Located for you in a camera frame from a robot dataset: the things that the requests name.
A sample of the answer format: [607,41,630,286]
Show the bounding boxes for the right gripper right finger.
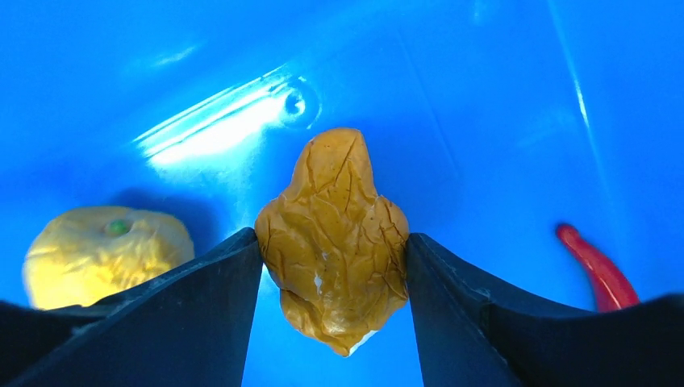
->
[406,233,683,386]

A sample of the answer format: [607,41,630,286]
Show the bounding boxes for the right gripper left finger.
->
[1,227,262,386]

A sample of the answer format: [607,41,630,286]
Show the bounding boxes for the red chili pepper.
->
[555,223,640,313]

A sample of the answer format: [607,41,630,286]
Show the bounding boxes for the orange fried chicken piece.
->
[254,127,410,357]

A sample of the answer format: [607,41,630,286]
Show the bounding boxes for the yellow lemon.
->
[23,206,195,310]

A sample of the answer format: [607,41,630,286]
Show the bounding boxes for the blue plastic tray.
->
[1,1,683,386]

